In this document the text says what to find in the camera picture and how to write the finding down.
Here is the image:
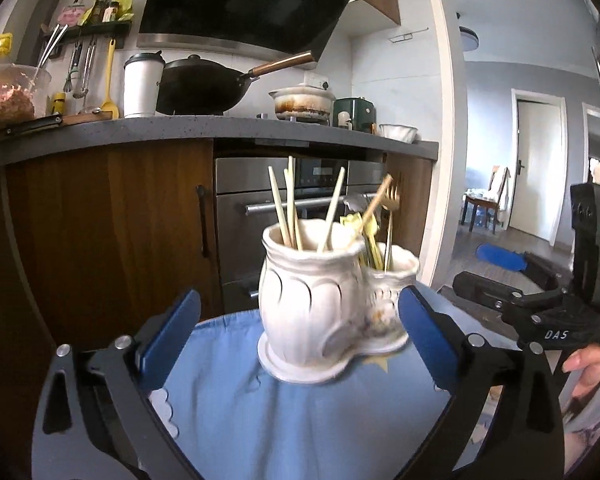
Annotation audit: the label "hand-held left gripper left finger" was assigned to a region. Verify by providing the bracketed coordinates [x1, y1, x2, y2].
[32, 289, 203, 480]

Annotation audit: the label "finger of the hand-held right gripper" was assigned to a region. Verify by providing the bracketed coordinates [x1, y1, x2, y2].
[452, 270, 576, 313]

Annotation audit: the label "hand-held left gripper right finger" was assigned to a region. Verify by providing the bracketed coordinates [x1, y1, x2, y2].
[397, 285, 566, 480]

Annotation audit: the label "gold fork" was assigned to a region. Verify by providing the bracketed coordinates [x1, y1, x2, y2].
[380, 182, 402, 272]

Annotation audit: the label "white ceramic double utensil holder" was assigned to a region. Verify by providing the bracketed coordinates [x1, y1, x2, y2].
[257, 219, 421, 385]

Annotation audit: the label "wooden chopstick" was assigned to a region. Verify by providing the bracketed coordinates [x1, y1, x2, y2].
[287, 156, 303, 252]
[360, 175, 395, 235]
[317, 166, 347, 253]
[282, 169, 297, 251]
[267, 166, 290, 250]

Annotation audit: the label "person's right hand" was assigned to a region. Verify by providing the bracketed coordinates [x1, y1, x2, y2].
[561, 345, 600, 402]

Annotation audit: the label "black case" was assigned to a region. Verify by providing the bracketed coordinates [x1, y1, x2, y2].
[522, 251, 572, 289]

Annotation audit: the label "wooden chair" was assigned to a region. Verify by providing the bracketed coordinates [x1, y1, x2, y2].
[462, 164, 512, 234]

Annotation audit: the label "narrow wooden cabinet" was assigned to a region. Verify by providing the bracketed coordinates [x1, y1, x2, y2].
[385, 152, 433, 263]

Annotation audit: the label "white door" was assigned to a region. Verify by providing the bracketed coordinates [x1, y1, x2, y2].
[510, 88, 567, 247]

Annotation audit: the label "wooden cabinet door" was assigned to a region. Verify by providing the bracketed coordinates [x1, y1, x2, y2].
[5, 139, 217, 351]

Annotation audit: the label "blue printed cloth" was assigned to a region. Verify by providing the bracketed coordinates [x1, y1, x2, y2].
[147, 280, 511, 480]

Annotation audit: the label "person's patterned shorts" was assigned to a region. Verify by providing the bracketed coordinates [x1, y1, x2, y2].
[562, 395, 600, 476]

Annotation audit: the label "stainless steel oven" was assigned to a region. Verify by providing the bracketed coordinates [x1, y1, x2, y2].
[214, 152, 387, 313]

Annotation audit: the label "white bowl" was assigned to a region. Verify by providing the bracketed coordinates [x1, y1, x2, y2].
[379, 123, 420, 144]

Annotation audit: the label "green kitchen appliance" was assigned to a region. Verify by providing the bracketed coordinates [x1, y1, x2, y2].
[332, 97, 377, 134]

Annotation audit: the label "wooden cutting board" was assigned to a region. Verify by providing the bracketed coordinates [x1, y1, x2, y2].
[61, 110, 114, 124]

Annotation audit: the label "yellow spatula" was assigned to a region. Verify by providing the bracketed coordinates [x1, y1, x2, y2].
[100, 38, 120, 120]

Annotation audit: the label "round ceiling lamp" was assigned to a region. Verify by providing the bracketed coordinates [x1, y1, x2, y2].
[456, 26, 480, 54]

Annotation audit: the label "white travel mug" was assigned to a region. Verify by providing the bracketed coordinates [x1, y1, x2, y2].
[123, 51, 166, 119]

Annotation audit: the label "white clay pot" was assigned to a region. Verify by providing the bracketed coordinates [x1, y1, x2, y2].
[269, 85, 337, 123]

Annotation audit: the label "metal whisk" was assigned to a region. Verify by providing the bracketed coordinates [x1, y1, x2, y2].
[68, 42, 84, 94]

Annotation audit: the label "clear plastic food container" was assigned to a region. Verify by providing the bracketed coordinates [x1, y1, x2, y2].
[0, 63, 52, 131]

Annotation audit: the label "metal tongs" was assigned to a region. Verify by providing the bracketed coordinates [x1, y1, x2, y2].
[34, 24, 69, 70]

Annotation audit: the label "pink packet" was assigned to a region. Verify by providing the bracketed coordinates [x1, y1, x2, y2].
[55, 4, 89, 27]

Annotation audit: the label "black range hood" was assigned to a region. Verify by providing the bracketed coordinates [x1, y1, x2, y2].
[137, 0, 362, 66]

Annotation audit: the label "black wok with wooden handle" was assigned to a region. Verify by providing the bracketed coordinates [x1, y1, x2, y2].
[155, 50, 315, 117]

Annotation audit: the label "black wall rack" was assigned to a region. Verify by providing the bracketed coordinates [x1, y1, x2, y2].
[40, 20, 133, 45]

